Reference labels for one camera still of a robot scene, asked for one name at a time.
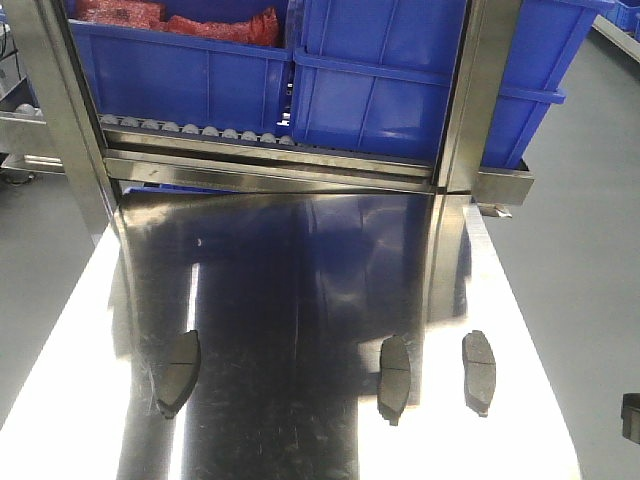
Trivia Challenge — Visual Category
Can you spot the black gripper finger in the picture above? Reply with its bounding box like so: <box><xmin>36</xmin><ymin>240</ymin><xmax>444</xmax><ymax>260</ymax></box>
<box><xmin>621</xmin><ymin>393</ymin><xmax>640</xmax><ymax>444</ymax></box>

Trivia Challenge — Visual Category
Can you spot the grey brake pad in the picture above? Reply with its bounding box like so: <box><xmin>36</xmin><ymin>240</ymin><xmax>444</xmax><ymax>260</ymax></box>
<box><xmin>377</xmin><ymin>335</ymin><xmax>411</xmax><ymax>426</ymax></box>
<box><xmin>155</xmin><ymin>330</ymin><xmax>201</xmax><ymax>419</ymax></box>
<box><xmin>462</xmin><ymin>330</ymin><xmax>496</xmax><ymax>417</ymax></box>

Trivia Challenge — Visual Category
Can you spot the right blue plastic crate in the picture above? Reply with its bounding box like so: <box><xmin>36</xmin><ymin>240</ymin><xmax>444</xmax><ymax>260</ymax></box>
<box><xmin>291</xmin><ymin>1</ymin><xmax>612</xmax><ymax>169</ymax></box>

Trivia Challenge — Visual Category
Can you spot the blue plastic crate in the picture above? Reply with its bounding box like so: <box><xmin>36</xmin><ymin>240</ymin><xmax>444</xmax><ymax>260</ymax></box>
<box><xmin>64</xmin><ymin>1</ymin><xmax>297</xmax><ymax>136</ymax></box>
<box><xmin>291</xmin><ymin>1</ymin><xmax>612</xmax><ymax>169</ymax></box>

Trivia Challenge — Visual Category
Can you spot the left blue plastic crate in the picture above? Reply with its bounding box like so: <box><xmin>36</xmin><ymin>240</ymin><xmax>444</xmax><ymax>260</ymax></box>
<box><xmin>64</xmin><ymin>1</ymin><xmax>297</xmax><ymax>136</ymax></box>

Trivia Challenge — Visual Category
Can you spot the red mesh bag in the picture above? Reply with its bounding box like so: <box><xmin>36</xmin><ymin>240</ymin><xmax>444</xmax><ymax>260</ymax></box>
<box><xmin>74</xmin><ymin>1</ymin><xmax>280</xmax><ymax>47</ymax></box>

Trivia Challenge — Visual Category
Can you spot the grey roller track strip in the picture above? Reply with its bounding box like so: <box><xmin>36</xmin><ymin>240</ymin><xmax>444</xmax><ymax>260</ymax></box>
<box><xmin>98</xmin><ymin>114</ymin><xmax>298</xmax><ymax>147</ymax></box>

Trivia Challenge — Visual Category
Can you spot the stainless steel rack frame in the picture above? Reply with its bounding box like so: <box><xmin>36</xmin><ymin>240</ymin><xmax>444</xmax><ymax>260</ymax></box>
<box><xmin>1</xmin><ymin>1</ymin><xmax>533</xmax><ymax>237</ymax></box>

